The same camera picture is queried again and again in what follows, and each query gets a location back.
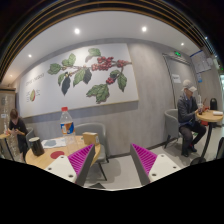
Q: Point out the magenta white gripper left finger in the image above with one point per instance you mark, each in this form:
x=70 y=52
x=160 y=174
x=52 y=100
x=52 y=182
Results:
x=74 y=167

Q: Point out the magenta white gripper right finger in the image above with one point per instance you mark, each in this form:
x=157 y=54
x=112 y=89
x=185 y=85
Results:
x=151 y=167

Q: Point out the clear plastic water bottle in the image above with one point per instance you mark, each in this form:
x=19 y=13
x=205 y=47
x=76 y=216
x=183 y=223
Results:
x=68 y=130

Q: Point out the red round coaster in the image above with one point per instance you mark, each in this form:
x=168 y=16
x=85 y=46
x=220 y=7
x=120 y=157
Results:
x=56 y=154

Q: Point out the grey upholstered chair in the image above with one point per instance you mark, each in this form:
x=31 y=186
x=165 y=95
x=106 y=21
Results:
x=101 y=131

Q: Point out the small cardboard box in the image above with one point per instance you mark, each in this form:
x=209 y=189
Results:
x=90 y=138

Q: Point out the paper sheet on table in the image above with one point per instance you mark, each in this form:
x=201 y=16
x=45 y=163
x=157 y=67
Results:
x=53 y=143

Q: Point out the black cylindrical cup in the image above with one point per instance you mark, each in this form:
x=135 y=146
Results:
x=36 y=146

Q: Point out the grey armchair right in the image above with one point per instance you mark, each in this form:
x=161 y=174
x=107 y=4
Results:
x=172 y=125

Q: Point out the seated man in cap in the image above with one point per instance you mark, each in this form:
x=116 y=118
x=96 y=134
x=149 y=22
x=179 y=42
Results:
x=191 y=130

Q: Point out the grey chair left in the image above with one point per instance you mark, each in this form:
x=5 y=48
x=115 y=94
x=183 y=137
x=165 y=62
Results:
x=29 y=135

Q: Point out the seated woman in black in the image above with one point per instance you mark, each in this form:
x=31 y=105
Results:
x=17 y=127

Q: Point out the round wooden table right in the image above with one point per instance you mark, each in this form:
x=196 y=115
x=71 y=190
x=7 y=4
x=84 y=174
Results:
x=211 y=116

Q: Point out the grey door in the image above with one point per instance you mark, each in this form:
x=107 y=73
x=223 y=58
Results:
x=179 y=70

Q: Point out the coffee plant wall painting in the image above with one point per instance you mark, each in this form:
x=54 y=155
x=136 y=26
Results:
x=84 y=77

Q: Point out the wall notice board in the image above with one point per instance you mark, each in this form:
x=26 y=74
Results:
x=200 y=62

